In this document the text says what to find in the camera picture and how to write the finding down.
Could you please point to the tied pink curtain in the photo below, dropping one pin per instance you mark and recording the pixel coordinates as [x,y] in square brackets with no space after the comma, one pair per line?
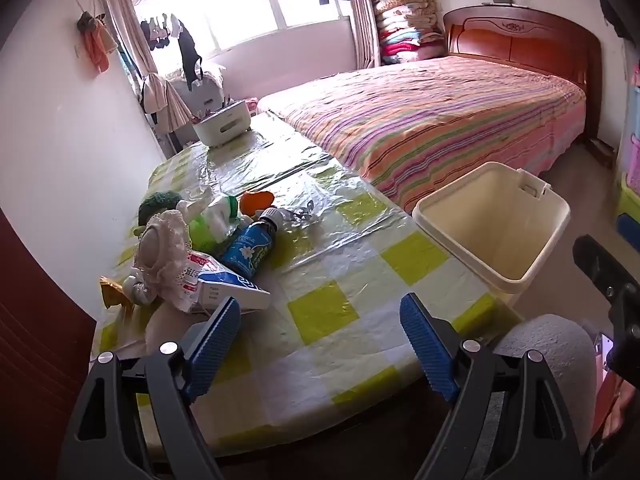
[125,25]

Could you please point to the stack of folded quilts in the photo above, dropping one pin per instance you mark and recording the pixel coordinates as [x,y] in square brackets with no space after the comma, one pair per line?
[405,20]

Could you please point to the black hanging garment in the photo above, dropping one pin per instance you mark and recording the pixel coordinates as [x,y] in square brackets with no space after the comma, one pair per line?
[190,55]

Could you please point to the pink storage box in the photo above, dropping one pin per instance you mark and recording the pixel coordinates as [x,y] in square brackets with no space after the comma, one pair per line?
[635,160]

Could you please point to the green white plastic bottle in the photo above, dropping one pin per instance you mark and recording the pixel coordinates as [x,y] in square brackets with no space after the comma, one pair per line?
[215,225]

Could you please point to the white blue medicine box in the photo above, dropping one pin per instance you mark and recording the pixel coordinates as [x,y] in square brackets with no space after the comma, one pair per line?
[235,292]

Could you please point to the yellow checkered tablecloth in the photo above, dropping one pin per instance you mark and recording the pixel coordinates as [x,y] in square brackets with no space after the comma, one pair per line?
[325,280]

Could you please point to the white red printed packet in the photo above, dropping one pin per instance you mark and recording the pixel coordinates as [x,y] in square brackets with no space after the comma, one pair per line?
[192,280]

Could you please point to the silver blister pack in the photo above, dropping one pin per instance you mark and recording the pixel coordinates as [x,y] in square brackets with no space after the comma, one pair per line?
[300,215]

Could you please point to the white organizer box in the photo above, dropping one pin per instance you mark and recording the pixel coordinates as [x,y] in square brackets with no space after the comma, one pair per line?
[225,125]

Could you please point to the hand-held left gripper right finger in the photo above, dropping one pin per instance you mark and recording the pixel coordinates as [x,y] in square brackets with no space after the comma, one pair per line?
[427,350]

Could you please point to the beige lace-trimmed pouch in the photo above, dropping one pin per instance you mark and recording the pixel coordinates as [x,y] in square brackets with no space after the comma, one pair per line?
[155,250]

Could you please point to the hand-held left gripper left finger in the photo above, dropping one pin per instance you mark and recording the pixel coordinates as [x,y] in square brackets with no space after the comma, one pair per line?
[215,345]

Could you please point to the orange cloth on hook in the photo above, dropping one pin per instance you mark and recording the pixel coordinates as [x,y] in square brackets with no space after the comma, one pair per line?
[97,47]

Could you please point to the green storage box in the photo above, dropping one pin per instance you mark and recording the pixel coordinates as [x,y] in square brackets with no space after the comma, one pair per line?
[629,197]

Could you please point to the red wooden headboard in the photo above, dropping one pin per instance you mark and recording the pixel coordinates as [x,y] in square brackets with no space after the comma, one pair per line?
[525,40]

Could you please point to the cream plastic bin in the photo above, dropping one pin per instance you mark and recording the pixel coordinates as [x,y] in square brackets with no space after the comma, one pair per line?
[500,220]

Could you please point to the blue bottle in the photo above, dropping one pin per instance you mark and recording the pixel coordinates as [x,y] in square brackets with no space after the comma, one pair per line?
[250,247]

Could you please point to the dark red door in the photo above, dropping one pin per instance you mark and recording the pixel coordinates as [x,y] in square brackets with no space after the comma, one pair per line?
[35,360]

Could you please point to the bed with striped sheet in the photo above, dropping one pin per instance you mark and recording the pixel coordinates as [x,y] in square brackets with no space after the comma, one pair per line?
[425,115]

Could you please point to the striped pink curtain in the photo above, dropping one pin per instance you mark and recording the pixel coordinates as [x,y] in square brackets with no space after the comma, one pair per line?
[364,30]

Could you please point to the person's grey trouser knee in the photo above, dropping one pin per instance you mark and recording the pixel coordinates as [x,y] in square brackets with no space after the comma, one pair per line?
[545,355]

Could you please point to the yellow paper packet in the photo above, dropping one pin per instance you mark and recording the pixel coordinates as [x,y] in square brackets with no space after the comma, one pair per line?
[112,292]

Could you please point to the orange plastic item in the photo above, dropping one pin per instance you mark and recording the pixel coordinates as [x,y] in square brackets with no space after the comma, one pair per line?
[255,202]

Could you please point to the hanging small laundry cluster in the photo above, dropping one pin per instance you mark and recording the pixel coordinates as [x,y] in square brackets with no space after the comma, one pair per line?
[157,32]

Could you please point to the green plush toy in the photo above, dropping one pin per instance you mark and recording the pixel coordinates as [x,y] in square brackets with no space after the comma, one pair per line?
[157,205]

